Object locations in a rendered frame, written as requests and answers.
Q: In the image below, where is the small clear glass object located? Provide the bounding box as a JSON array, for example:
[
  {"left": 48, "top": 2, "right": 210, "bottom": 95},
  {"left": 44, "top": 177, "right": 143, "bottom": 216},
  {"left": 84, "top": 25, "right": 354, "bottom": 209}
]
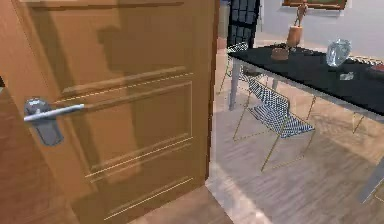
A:
[{"left": 339, "top": 71, "right": 355, "bottom": 82}]

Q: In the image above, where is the grey metal door handle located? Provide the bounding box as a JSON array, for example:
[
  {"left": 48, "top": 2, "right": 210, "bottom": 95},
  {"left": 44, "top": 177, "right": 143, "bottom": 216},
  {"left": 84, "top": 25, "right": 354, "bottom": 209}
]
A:
[{"left": 23, "top": 97, "right": 86, "bottom": 147}]

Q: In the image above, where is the black top dining table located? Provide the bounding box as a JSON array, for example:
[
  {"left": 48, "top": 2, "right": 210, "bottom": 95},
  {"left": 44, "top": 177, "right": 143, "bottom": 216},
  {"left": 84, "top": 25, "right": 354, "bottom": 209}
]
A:
[{"left": 227, "top": 43, "right": 384, "bottom": 204}]

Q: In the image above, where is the brown wooden room door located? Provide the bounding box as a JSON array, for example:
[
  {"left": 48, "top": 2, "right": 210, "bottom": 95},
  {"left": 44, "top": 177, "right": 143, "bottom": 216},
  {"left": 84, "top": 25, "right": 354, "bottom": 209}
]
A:
[{"left": 0, "top": 0, "right": 221, "bottom": 224}]

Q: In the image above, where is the brown round bowl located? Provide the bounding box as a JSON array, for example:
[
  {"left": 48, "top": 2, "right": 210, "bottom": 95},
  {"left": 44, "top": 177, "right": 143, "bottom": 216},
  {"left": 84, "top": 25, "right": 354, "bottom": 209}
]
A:
[{"left": 270, "top": 47, "right": 290, "bottom": 62}]

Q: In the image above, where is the checkered wire frame chair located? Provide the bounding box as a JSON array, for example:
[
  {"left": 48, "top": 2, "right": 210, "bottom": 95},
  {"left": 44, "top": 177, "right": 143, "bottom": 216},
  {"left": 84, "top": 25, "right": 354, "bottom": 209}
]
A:
[
  {"left": 232, "top": 77, "right": 316, "bottom": 173},
  {"left": 218, "top": 41, "right": 264, "bottom": 95}
]

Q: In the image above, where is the dark grid window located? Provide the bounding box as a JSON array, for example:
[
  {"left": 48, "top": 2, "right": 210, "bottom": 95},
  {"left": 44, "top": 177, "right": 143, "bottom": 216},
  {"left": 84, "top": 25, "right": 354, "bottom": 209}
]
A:
[{"left": 226, "top": 0, "right": 261, "bottom": 49}]

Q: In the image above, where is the framed wall picture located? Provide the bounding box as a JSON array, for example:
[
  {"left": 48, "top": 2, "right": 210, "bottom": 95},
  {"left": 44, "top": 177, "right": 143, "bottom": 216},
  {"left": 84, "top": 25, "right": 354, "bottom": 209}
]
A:
[{"left": 281, "top": 0, "right": 348, "bottom": 11}]

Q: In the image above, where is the clear glass vase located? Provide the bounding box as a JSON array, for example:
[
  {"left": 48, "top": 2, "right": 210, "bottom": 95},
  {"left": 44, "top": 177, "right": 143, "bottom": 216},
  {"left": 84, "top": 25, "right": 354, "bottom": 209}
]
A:
[{"left": 325, "top": 38, "right": 352, "bottom": 68}]

